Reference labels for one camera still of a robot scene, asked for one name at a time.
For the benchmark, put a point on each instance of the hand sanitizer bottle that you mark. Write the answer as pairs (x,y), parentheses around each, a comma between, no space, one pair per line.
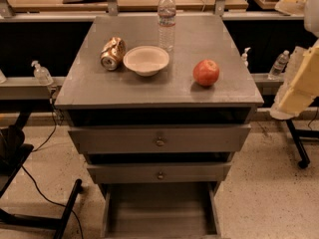
(244,56)
(42,74)

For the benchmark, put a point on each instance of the left hand sanitizer bottle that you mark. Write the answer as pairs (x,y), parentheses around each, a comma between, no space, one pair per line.
(42,74)

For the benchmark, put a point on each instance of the crushed gold soda can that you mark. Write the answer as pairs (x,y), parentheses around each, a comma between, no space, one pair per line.
(113,53)

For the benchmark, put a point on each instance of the white paper bowl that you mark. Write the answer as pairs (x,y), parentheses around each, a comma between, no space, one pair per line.
(146,61)

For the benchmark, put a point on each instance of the black stand leg right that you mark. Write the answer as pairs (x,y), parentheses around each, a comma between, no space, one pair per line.
(297,134)

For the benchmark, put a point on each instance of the wooden background desk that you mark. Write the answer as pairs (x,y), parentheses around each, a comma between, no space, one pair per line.
(123,5)

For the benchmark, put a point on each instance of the background small water bottle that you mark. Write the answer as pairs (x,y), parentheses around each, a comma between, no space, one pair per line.
(279,65)

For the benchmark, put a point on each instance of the grey middle drawer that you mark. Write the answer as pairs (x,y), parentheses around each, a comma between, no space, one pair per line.
(158,172)

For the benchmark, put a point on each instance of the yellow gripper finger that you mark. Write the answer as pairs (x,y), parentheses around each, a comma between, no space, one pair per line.
(301,84)
(291,7)

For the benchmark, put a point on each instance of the grey drawer cabinet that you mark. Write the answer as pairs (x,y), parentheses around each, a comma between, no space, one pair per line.
(93,96)

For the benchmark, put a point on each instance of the grey open bottom drawer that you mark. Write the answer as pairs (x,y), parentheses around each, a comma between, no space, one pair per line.
(160,211)

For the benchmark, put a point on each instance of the grey top drawer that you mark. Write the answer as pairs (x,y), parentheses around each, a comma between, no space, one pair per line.
(159,139)

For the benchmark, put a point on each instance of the red apple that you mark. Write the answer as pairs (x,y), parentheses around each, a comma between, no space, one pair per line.
(206,73)

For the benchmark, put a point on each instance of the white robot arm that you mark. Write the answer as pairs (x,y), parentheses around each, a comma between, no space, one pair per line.
(311,18)

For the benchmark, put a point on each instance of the right hand sanitizer bottle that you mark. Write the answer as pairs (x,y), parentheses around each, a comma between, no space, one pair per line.
(244,56)

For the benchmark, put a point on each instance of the clear plastic water bottle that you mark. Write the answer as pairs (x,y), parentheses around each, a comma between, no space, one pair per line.
(166,22)

